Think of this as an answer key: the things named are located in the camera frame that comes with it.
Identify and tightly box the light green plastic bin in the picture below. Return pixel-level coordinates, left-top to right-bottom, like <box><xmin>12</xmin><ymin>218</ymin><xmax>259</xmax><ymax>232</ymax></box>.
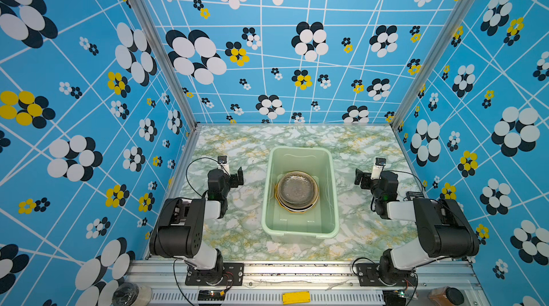
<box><xmin>262</xmin><ymin>146</ymin><xmax>340</xmax><ymax>243</ymax></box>

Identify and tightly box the yellow dotted plate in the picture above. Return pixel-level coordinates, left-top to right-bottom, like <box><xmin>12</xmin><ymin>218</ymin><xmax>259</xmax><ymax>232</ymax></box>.
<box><xmin>274</xmin><ymin>177</ymin><xmax>321</xmax><ymax>214</ymax></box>

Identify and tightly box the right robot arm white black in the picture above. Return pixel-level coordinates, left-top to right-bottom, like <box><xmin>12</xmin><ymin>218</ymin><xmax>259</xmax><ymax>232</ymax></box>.
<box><xmin>355</xmin><ymin>169</ymin><xmax>480</xmax><ymax>285</ymax></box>

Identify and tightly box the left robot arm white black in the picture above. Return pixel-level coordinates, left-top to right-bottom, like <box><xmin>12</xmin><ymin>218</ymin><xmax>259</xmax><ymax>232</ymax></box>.
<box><xmin>150</xmin><ymin>167</ymin><xmax>244</xmax><ymax>285</ymax></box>

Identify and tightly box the black battery charger box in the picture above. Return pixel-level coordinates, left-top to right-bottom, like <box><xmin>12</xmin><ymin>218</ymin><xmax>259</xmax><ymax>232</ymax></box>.
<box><xmin>405</xmin><ymin>191</ymin><xmax>425</xmax><ymax>201</ymax></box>

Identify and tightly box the brown jar black lid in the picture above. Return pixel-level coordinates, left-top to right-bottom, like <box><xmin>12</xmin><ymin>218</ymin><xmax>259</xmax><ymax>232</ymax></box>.
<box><xmin>428</xmin><ymin>286</ymin><xmax>465</xmax><ymax>306</ymax></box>

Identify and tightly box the clear tape roll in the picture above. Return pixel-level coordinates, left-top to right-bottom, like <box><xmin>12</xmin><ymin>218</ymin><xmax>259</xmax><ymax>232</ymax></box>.
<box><xmin>112</xmin><ymin>283</ymin><xmax>152</xmax><ymax>306</ymax></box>

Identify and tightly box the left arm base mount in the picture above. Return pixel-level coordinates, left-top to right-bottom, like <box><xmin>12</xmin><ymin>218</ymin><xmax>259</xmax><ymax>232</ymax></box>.
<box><xmin>184</xmin><ymin>263</ymin><xmax>244</xmax><ymax>287</ymax></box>

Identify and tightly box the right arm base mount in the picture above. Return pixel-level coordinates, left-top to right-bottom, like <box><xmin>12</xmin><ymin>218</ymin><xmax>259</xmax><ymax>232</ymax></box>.
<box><xmin>352</xmin><ymin>263</ymin><xmax>417</xmax><ymax>288</ymax></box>

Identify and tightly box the aluminium front rail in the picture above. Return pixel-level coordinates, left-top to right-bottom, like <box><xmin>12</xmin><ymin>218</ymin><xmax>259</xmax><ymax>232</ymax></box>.
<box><xmin>127</xmin><ymin>260</ymin><xmax>489</xmax><ymax>305</ymax></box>

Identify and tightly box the yellow tag on rail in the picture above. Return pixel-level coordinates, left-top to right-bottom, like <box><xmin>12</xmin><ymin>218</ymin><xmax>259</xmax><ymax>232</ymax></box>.
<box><xmin>282</xmin><ymin>291</ymin><xmax>311</xmax><ymax>305</ymax></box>

